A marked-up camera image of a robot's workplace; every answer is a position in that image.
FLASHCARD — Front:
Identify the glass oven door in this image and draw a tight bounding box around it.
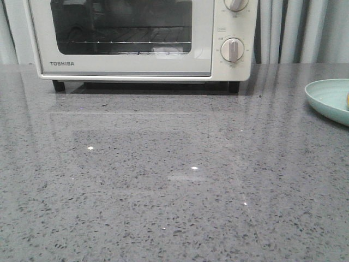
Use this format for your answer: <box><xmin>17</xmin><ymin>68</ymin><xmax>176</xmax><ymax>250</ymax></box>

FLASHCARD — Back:
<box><xmin>27</xmin><ymin>1</ymin><xmax>215</xmax><ymax>76</ymax></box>

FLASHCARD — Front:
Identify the lower oven control knob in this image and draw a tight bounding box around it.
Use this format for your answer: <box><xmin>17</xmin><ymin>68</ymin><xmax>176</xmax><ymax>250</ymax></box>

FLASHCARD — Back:
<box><xmin>221</xmin><ymin>38</ymin><xmax>244</xmax><ymax>63</ymax></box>

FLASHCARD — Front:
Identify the light green round plate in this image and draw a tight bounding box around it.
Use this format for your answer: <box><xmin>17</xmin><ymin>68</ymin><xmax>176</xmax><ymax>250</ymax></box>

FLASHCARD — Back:
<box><xmin>305</xmin><ymin>79</ymin><xmax>348</xmax><ymax>127</ymax></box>

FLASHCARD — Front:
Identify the upper oven control knob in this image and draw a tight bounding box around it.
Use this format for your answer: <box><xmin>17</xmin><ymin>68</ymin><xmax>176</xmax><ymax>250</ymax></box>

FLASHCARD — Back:
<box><xmin>224</xmin><ymin>0</ymin><xmax>248</xmax><ymax>12</ymax></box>

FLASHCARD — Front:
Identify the oven control knob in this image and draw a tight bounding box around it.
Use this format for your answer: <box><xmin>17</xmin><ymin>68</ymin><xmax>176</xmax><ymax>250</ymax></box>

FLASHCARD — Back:
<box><xmin>224</xmin><ymin>0</ymin><xmax>248</xmax><ymax>12</ymax></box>
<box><xmin>221</xmin><ymin>38</ymin><xmax>244</xmax><ymax>63</ymax></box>

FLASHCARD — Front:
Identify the metal oven wire rack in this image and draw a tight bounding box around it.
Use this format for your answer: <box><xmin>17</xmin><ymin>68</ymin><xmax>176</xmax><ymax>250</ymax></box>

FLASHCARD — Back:
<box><xmin>57</xmin><ymin>26</ymin><xmax>192</xmax><ymax>44</ymax></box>

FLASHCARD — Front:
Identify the white Toshiba toaster oven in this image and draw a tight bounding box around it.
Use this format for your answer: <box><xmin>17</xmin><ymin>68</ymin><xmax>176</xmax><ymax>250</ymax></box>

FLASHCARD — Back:
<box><xmin>23</xmin><ymin>1</ymin><xmax>258</xmax><ymax>93</ymax></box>

